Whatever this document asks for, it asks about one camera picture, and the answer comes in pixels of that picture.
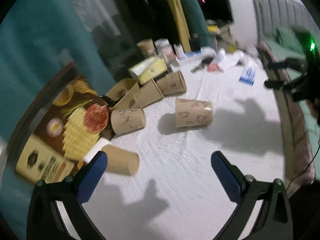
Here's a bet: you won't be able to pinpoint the brown paper cup with drawing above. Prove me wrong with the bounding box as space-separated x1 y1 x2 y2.
133 79 164 108

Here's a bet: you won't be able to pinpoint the blue white card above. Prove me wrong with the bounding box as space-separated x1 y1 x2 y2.
239 67 255 86

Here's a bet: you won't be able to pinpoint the grey padded chair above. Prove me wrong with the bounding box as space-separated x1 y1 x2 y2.
253 0 320 63

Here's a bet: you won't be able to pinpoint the pink round object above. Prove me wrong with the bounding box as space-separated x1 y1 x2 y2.
207 63 221 72

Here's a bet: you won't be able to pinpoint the plain brown paper cup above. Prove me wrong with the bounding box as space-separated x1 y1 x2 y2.
102 145 140 176

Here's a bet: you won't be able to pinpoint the white paper roll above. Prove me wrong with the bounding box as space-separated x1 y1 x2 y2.
82 137 111 164

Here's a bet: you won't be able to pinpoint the white power strip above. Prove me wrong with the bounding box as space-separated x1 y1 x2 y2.
177 46 216 63

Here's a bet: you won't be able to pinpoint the bunch of keys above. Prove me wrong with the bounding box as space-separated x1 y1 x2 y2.
190 62 210 74

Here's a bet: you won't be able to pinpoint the brown waffle snack box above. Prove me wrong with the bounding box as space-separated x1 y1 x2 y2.
16 76 114 183

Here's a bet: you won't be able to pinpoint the black monitor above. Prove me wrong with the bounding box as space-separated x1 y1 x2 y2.
197 0 234 26

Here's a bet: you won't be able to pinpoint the upright paper cup pig prints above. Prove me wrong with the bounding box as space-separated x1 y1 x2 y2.
175 98 213 128

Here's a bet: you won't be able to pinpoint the lying paper cup pig prints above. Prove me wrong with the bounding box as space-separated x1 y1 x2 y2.
111 108 146 135

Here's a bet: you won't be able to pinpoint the paper cup with pig prints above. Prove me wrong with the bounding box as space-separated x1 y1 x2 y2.
156 70 187 96

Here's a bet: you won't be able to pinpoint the clear jar white lid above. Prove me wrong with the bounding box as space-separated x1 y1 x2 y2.
154 38 176 63

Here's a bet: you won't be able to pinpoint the paper cup holding watch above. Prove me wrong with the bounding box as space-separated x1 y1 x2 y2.
105 78 140 112

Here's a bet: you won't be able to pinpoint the far paper cup with label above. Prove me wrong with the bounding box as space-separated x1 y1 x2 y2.
137 38 157 59

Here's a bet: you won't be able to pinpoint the yellow tissue pack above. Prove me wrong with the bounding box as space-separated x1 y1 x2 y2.
129 57 167 85

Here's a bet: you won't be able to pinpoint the yellow curtain stripe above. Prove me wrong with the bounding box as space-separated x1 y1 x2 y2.
167 0 191 52

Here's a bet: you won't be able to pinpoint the teal curtain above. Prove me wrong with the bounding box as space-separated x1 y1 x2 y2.
0 0 118 240

